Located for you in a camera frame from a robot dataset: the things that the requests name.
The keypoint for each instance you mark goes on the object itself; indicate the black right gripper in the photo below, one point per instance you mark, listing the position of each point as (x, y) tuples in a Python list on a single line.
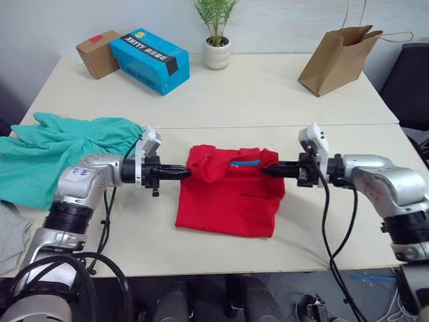
[(306, 172)]

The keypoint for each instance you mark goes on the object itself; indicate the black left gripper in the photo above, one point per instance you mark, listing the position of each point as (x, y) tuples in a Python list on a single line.
[(151, 172)]

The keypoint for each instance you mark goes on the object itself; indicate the red t-shirt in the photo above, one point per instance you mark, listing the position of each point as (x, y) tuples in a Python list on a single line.
[(228, 204)]

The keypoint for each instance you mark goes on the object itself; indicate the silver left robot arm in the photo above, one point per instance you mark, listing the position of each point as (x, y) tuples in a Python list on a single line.
[(75, 182)]

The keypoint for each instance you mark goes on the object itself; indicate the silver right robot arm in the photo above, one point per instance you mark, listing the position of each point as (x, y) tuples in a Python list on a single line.
[(378, 177)]

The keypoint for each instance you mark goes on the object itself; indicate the teal green shorts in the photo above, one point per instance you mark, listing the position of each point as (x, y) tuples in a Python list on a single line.
[(50, 151)]

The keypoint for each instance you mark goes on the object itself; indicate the grey socks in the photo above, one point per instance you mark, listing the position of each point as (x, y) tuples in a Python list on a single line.
[(11, 234)]

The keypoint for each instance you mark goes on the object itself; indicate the blue printed cardboard box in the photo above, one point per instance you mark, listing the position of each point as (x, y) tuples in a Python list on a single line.
[(151, 62)]

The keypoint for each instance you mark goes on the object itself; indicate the brown paper bag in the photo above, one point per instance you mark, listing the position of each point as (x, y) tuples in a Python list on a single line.
[(332, 63)]

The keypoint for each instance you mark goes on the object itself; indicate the green plant in white pot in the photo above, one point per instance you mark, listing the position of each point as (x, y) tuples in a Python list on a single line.
[(217, 50)]

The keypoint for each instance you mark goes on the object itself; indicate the dark rounded shape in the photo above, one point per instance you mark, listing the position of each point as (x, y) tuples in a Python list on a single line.
[(261, 298), (174, 302)]

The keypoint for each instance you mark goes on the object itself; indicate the brown cardboard box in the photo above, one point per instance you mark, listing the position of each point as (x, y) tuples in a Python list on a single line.
[(95, 55)]

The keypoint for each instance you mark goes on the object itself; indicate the black office chair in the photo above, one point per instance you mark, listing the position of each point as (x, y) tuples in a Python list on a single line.
[(407, 87)]

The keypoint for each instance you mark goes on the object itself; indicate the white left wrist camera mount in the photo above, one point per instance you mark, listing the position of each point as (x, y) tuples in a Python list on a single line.
[(151, 141)]

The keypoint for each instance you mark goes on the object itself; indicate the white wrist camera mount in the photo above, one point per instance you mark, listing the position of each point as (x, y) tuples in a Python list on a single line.
[(151, 141), (315, 135)]

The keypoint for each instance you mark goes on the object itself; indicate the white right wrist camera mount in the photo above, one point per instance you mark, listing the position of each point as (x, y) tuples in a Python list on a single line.
[(315, 135)]

